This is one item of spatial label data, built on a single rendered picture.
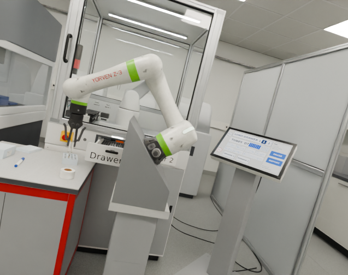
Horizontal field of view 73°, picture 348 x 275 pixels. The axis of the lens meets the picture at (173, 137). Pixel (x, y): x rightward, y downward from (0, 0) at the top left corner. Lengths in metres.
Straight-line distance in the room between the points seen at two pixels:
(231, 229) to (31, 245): 1.29
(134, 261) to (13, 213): 0.61
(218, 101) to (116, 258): 4.27
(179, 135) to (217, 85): 4.06
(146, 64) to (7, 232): 1.04
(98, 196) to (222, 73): 3.97
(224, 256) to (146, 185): 1.11
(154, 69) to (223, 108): 4.02
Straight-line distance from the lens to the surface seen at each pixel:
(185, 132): 1.14
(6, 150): 1.56
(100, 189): 1.86
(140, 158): 1.06
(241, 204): 1.87
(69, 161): 1.55
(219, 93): 5.17
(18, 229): 1.40
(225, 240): 2.00
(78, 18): 1.83
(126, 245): 1.28
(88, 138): 1.77
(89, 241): 2.05
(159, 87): 1.39
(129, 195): 1.12
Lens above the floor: 1.23
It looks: 7 degrees down
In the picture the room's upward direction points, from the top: 14 degrees clockwise
